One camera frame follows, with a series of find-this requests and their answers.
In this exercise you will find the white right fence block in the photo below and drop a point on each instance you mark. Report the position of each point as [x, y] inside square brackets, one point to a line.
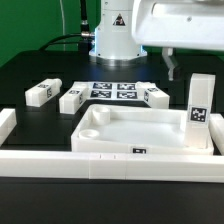
[216, 127]

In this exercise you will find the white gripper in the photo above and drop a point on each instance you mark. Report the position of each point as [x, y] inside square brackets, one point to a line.
[188, 24]

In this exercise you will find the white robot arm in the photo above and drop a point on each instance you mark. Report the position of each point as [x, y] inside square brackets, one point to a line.
[127, 26]

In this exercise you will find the white fence block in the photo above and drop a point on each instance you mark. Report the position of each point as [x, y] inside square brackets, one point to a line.
[7, 123]
[216, 127]

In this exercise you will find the white left fence block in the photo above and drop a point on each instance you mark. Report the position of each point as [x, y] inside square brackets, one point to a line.
[7, 123]

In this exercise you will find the white front fence bar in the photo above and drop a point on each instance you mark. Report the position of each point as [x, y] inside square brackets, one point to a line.
[48, 164]

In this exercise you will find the white desk top tray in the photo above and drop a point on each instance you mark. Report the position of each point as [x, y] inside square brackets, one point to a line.
[123, 129]

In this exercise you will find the marker tag sheet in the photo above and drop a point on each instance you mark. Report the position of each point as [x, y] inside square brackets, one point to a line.
[110, 90]

